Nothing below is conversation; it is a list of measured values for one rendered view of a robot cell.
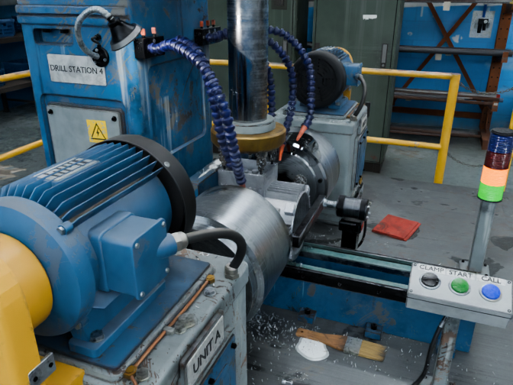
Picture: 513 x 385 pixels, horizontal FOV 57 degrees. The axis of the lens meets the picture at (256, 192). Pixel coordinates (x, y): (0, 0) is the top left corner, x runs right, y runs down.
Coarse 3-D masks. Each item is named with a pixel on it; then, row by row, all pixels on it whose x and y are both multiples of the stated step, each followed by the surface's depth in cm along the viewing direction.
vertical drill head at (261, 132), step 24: (240, 0) 99; (264, 0) 100; (240, 24) 101; (264, 24) 102; (240, 48) 103; (264, 48) 104; (240, 72) 105; (264, 72) 106; (240, 96) 107; (264, 96) 109; (240, 120) 109; (264, 120) 111; (216, 144) 110; (240, 144) 106; (264, 144) 107
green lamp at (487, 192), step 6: (480, 186) 128; (486, 186) 126; (492, 186) 125; (498, 186) 125; (504, 186) 126; (480, 192) 128; (486, 192) 126; (492, 192) 125; (498, 192) 125; (486, 198) 126; (492, 198) 126; (498, 198) 126
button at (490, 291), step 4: (488, 284) 83; (492, 284) 83; (484, 288) 83; (488, 288) 83; (492, 288) 82; (496, 288) 82; (484, 292) 82; (488, 292) 82; (492, 292) 82; (496, 292) 82; (500, 292) 82; (488, 296) 82; (492, 296) 81; (496, 296) 81
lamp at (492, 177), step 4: (484, 168) 126; (488, 168) 124; (484, 172) 126; (488, 172) 124; (492, 172) 123; (496, 172) 123; (500, 172) 123; (504, 172) 123; (484, 176) 126; (488, 176) 125; (492, 176) 124; (496, 176) 123; (500, 176) 123; (504, 176) 124; (484, 180) 126; (488, 180) 125; (492, 180) 124; (496, 180) 124; (500, 180) 124; (504, 180) 124; (488, 184) 125; (492, 184) 124; (496, 184) 124; (500, 184) 124; (504, 184) 125
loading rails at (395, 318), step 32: (320, 256) 123; (352, 256) 122; (384, 256) 120; (288, 288) 118; (320, 288) 115; (352, 288) 112; (384, 288) 108; (352, 320) 115; (384, 320) 112; (416, 320) 108
